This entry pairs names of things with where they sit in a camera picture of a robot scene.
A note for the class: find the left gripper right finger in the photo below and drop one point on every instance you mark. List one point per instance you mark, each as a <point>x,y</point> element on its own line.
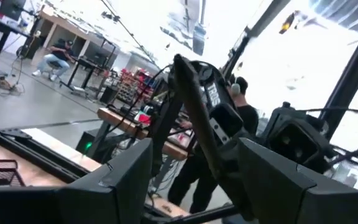
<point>275,193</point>

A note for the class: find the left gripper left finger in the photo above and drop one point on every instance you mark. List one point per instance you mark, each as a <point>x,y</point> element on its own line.
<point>104,199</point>

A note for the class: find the black pen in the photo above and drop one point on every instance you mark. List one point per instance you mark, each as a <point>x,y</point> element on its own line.
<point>194,109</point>

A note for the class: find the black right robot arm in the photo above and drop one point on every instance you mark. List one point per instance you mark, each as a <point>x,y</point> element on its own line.
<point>216,93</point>

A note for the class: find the black mesh desk organizer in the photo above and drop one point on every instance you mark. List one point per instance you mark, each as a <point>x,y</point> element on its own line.
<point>2,174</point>

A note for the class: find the black computer box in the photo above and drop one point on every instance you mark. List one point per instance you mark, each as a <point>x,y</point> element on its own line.
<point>85,143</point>

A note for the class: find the person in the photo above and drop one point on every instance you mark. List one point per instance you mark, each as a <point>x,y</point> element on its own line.
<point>247,118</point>
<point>59,53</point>

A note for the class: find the wooden background table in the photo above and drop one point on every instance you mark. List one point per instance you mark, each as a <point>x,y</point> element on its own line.
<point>117,119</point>

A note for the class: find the red parts shelf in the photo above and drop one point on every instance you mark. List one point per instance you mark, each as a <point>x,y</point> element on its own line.
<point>132,84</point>

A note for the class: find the computer monitor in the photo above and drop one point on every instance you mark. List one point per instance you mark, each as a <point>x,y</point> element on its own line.
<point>11,9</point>

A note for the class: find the black vertical rig post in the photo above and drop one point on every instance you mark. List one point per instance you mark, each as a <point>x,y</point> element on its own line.
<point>350,81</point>

